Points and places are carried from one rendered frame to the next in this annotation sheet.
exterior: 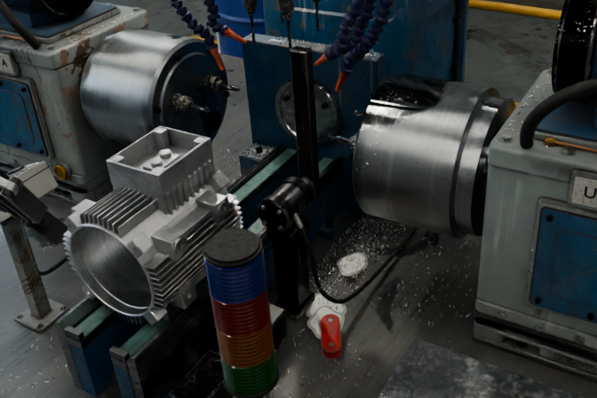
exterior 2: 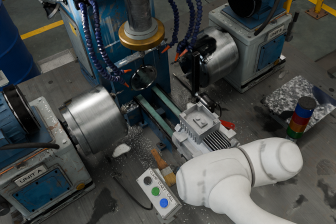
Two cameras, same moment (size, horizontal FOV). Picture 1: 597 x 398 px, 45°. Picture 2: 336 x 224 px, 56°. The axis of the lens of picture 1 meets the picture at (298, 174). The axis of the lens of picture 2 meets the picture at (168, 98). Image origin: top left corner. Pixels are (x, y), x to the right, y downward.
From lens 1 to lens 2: 1.22 m
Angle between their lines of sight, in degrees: 51
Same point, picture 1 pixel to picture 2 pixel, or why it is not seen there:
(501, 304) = (247, 78)
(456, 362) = (273, 95)
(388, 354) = (238, 114)
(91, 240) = not seen: hidden behind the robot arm
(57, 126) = (74, 170)
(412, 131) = (219, 53)
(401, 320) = (225, 106)
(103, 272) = not seen: hidden behind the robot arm
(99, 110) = (98, 143)
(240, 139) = not seen: hidden behind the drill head
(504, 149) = (252, 39)
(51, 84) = (70, 155)
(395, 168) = (221, 66)
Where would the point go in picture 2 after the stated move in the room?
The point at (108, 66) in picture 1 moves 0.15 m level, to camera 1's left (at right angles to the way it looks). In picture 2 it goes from (91, 124) to (70, 157)
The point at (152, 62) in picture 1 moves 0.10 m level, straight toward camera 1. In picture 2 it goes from (111, 106) to (135, 108)
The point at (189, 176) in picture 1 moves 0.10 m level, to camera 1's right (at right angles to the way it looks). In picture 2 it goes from (209, 116) to (217, 97)
